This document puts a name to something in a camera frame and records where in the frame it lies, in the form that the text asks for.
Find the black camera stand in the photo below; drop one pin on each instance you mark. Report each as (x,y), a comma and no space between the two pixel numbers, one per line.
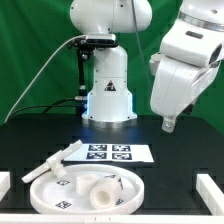
(81,76)

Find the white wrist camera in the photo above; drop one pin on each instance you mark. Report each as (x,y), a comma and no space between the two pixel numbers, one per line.
(193,45)

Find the white right fence block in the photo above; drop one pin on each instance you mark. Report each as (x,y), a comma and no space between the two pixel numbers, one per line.
(211,194)

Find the white front rail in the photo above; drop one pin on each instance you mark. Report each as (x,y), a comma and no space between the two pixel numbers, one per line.
(120,219)

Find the white fence block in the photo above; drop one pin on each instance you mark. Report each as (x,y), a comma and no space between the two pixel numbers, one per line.
(211,194)
(4,183)

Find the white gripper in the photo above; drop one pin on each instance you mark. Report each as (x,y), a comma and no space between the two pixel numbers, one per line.
(176,86)

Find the white marker sheet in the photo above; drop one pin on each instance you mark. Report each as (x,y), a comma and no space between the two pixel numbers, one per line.
(112,153)

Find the white left fence block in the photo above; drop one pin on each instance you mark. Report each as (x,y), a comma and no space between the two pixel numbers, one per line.
(4,183)

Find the green backdrop curtain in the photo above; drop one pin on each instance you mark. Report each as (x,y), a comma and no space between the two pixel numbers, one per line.
(36,71)

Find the white table base plate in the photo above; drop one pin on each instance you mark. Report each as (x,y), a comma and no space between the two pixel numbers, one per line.
(53,163)

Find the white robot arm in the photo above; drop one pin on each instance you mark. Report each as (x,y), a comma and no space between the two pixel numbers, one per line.
(109,103)

